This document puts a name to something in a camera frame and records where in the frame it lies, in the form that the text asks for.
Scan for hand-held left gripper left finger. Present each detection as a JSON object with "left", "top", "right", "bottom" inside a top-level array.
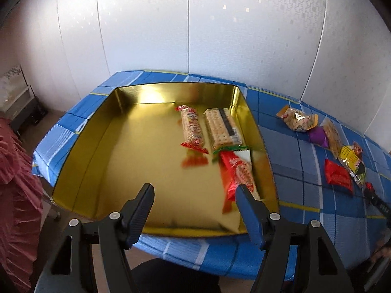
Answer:
[{"left": 35, "top": 183, "right": 155, "bottom": 293}]

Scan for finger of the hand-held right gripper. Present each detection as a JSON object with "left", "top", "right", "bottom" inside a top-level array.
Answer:
[{"left": 363, "top": 188, "right": 391, "bottom": 220}]

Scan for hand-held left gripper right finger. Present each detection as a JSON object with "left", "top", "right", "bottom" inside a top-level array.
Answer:
[{"left": 235, "top": 184, "right": 356, "bottom": 293}]

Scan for red and white wafer packet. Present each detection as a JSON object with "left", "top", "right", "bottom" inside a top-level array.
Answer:
[{"left": 213, "top": 145, "right": 262, "bottom": 203}]

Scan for shiny red snack packet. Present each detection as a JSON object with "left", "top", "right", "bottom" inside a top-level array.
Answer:
[{"left": 324, "top": 159, "right": 355, "bottom": 194}]

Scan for gold metal tin tray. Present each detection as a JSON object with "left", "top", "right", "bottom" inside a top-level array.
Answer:
[{"left": 50, "top": 82, "right": 281, "bottom": 238}]

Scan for yellow and black snack packet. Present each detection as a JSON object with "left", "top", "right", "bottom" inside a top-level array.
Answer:
[{"left": 338, "top": 142, "right": 367, "bottom": 188}]

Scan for round cracker packet red ends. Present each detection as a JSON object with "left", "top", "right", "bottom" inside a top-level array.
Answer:
[{"left": 175, "top": 105, "right": 210, "bottom": 155}]

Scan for gold and orange nut packet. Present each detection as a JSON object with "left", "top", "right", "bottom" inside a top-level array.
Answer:
[{"left": 276, "top": 105, "right": 319, "bottom": 133}]

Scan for blue plaid tablecloth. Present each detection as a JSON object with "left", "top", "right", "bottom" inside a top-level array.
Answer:
[{"left": 32, "top": 71, "right": 391, "bottom": 281}]

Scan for clear orange cracker packet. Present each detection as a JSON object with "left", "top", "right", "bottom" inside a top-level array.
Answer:
[{"left": 321, "top": 119, "right": 344, "bottom": 159}]

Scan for purple wrapped candy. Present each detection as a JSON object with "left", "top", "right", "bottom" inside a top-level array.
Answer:
[{"left": 307, "top": 126, "right": 330, "bottom": 147}]

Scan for square cracker packet dark label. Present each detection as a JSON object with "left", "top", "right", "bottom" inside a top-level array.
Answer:
[{"left": 203, "top": 108, "right": 243, "bottom": 148}]

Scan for red ruffled cloth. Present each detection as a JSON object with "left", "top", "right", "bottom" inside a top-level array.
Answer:
[{"left": 0, "top": 116, "right": 46, "bottom": 292}]

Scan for black stand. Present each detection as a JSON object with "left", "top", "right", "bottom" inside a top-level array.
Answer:
[{"left": 9, "top": 96, "right": 49, "bottom": 135}]

